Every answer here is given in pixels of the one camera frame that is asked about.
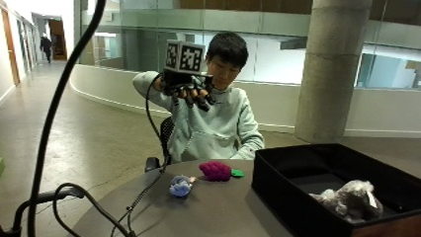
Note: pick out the the person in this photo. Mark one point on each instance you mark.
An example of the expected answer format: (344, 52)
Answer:
(211, 131)

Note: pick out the white marker cube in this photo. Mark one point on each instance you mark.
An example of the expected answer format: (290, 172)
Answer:
(187, 56)

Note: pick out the black office chair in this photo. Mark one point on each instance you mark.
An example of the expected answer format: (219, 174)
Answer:
(167, 131)

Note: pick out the purple plush grapes toy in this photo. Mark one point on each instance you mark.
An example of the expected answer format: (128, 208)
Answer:
(216, 171)

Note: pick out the blue white plush toy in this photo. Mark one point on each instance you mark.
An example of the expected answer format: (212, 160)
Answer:
(180, 188)

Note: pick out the black fabric storage box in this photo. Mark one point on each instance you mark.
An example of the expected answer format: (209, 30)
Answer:
(285, 174)

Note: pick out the concrete pillar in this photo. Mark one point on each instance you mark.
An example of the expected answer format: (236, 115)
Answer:
(333, 72)

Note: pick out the wooden door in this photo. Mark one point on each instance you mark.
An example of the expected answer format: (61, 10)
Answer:
(11, 49)

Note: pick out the grey white plush toy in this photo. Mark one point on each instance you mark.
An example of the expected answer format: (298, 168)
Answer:
(350, 200)

